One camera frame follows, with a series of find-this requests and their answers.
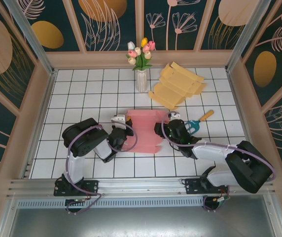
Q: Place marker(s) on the pink paper box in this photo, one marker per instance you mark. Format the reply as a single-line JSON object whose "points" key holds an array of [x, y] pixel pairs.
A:
{"points": [[144, 130]]}

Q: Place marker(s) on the yellow paper box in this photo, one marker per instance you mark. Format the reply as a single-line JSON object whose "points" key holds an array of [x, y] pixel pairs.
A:
{"points": [[175, 85]]}

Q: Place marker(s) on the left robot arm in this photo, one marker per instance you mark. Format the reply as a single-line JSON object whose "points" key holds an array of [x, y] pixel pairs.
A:
{"points": [[84, 138]]}

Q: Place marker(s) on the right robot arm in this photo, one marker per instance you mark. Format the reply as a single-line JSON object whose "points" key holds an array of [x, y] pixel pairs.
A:
{"points": [[249, 170]]}

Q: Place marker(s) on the teal toy rake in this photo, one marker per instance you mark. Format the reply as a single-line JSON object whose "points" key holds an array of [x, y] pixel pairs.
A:
{"points": [[192, 126]]}

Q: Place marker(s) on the white ribbed vase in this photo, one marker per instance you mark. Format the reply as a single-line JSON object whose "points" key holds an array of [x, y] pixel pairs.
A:
{"points": [[141, 81]]}

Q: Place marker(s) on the tulip flower bouquet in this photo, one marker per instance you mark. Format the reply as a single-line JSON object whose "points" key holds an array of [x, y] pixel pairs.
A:
{"points": [[141, 53]]}

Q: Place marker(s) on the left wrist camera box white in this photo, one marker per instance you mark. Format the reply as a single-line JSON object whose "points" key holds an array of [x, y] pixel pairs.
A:
{"points": [[118, 118]]}

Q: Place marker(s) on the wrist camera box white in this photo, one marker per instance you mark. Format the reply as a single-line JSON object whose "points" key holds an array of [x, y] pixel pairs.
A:
{"points": [[118, 118], [176, 114]]}

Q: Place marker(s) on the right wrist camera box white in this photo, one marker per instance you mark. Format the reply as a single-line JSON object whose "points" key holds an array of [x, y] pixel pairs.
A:
{"points": [[176, 114]]}

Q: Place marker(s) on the aluminium mounting rail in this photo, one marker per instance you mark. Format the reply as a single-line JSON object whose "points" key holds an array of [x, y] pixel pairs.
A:
{"points": [[141, 185]]}

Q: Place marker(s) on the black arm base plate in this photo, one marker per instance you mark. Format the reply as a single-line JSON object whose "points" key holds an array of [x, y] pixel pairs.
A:
{"points": [[91, 186], [192, 187]]}

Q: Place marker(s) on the aluminium frame post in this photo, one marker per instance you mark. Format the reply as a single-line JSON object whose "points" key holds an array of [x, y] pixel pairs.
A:
{"points": [[30, 32], [249, 29]]}

